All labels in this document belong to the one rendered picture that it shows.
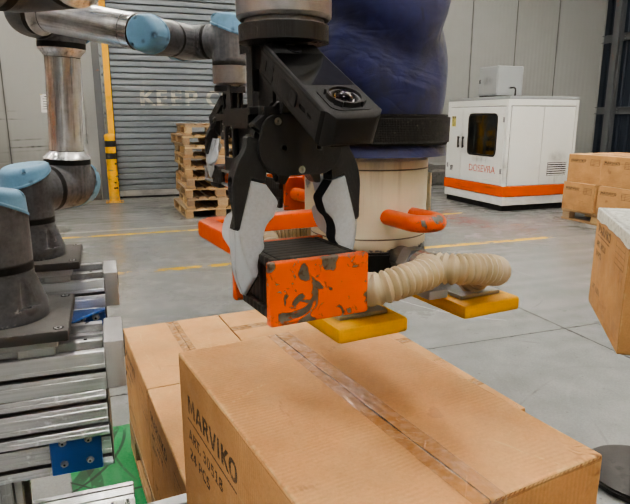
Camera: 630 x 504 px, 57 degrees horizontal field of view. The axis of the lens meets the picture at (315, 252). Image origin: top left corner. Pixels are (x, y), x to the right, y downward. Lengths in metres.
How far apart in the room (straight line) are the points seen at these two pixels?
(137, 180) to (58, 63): 9.15
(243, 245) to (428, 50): 0.44
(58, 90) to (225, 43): 0.50
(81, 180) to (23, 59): 9.26
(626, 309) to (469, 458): 1.38
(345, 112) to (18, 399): 0.88
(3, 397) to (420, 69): 0.85
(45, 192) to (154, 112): 9.20
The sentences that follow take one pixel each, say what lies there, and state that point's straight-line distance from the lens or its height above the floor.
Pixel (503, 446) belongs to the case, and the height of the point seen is 0.95.
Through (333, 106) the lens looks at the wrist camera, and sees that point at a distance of 0.38.
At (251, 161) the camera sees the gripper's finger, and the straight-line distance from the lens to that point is 0.44.
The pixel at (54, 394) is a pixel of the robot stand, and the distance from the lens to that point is 1.13.
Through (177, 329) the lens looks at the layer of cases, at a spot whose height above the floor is 0.54.
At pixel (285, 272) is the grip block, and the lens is 0.43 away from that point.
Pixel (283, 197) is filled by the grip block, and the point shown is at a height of 1.24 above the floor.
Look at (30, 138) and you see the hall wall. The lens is 10.85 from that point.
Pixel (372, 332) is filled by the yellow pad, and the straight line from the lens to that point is 0.70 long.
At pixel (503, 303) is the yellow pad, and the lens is 0.83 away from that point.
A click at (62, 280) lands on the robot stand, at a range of 1.58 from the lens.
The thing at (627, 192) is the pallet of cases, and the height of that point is 0.49.
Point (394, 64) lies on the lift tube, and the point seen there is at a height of 1.44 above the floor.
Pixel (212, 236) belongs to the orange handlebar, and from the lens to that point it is 0.66.
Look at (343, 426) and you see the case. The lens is 0.86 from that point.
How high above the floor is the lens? 1.38
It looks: 13 degrees down
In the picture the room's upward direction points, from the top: straight up
